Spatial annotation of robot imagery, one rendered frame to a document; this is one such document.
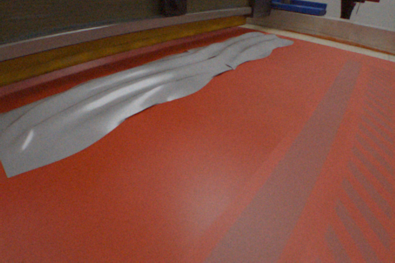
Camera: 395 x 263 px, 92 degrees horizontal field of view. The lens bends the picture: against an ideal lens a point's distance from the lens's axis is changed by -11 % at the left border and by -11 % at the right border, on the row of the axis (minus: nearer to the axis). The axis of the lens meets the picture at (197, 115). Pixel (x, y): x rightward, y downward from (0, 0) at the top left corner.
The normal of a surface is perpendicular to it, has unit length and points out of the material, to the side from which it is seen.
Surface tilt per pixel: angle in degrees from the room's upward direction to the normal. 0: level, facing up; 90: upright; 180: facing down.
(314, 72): 0
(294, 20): 90
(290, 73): 0
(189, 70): 31
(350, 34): 90
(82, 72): 0
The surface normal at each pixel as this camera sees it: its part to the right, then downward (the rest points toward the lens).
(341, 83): 0.04, -0.83
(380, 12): -0.65, 0.40
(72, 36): 0.76, 0.38
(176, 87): 0.49, -0.39
